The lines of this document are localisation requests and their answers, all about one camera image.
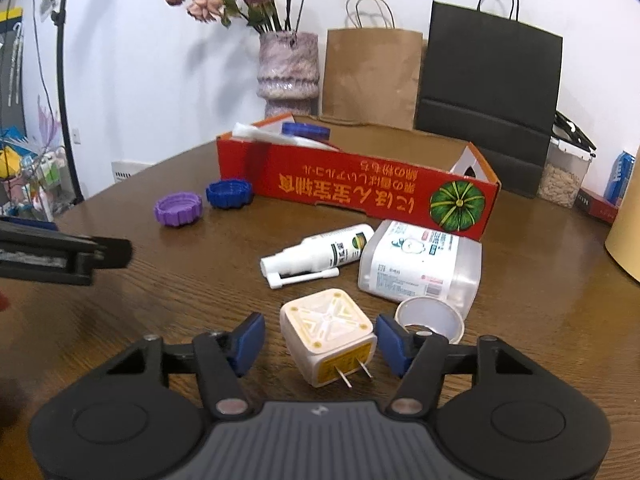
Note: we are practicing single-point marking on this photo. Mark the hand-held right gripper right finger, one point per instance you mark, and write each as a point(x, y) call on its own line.
point(395, 345)

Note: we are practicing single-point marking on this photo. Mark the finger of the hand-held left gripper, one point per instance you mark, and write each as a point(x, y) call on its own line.
point(35, 225)
point(107, 252)

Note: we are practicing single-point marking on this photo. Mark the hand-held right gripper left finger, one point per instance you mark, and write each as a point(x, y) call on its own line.
point(247, 342)

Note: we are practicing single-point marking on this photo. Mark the white jar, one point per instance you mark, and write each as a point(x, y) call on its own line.
point(430, 315)

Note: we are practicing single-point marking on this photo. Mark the cream cube plug charger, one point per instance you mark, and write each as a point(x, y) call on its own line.
point(325, 330)

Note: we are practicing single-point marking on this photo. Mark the purple ridged cap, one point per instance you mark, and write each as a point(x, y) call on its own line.
point(177, 210)

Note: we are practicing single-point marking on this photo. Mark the white rectangular labelled bottle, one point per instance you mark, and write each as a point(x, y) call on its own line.
point(420, 265)

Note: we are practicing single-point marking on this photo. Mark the white spray bottle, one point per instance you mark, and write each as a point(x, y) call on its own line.
point(320, 255)

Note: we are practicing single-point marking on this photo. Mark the blue ridged cap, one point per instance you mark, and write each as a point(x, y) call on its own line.
point(230, 194)

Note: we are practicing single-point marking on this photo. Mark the red cardboard box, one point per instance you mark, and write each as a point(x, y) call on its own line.
point(350, 190)

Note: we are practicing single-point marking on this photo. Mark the red and white lint brush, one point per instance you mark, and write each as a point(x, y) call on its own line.
point(272, 135)

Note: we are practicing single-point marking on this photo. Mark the blue round lid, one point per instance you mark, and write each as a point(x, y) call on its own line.
point(305, 130)

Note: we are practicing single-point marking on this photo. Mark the clear organiser rack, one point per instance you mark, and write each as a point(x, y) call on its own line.
point(40, 180)

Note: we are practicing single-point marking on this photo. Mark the purple flower ornament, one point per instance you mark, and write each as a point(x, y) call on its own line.
point(49, 122)

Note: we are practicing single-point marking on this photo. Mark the dark board with yellow strip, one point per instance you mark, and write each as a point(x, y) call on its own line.
point(10, 65)

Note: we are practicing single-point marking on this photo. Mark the clear seed container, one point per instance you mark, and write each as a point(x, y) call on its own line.
point(562, 177)

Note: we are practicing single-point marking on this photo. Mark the dark red box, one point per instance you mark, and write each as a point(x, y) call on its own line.
point(595, 206)

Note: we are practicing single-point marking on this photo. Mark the yellow thermos jug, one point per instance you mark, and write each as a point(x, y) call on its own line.
point(627, 245)

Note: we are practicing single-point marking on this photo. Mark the mottled pink ceramic vase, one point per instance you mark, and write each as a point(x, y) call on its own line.
point(289, 67)

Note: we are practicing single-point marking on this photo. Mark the brown paper bag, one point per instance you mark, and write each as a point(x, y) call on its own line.
point(370, 80)

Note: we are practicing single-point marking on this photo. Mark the black paper bag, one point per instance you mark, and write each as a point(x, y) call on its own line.
point(487, 85)

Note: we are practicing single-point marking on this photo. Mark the blue printed packet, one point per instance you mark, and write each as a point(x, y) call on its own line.
point(620, 177)

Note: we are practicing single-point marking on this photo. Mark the white wall outlet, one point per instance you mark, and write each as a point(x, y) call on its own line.
point(77, 135)

